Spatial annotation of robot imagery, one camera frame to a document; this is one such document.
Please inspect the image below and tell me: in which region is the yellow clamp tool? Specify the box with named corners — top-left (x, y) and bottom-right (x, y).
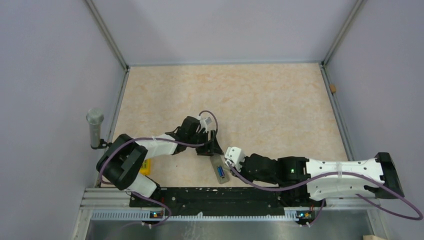
top-left (139, 159), bottom-right (152, 176)

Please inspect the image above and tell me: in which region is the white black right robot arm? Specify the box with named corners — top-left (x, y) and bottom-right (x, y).
top-left (225, 152), bottom-right (405, 206)

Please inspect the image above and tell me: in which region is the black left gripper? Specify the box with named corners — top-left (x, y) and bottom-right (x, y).
top-left (187, 130), bottom-right (224, 157)

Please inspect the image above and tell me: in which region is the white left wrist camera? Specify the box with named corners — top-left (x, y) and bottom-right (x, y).
top-left (197, 115), bottom-right (213, 132)

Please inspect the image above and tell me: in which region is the small tan block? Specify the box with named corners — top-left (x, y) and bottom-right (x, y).
top-left (328, 83), bottom-right (337, 94)

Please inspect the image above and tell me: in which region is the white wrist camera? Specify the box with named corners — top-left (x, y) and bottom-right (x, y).
top-left (197, 115), bottom-right (213, 132)
top-left (224, 146), bottom-right (246, 171)

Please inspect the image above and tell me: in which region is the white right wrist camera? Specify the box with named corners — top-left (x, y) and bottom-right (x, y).
top-left (224, 146), bottom-right (246, 171)

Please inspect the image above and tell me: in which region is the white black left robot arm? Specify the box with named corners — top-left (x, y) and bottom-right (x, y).
top-left (96, 113), bottom-right (223, 207)

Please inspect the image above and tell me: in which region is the grey microphone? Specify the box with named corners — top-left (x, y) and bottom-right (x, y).
top-left (86, 107), bottom-right (104, 149)

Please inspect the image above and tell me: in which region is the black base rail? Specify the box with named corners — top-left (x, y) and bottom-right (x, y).
top-left (129, 186), bottom-right (323, 217)

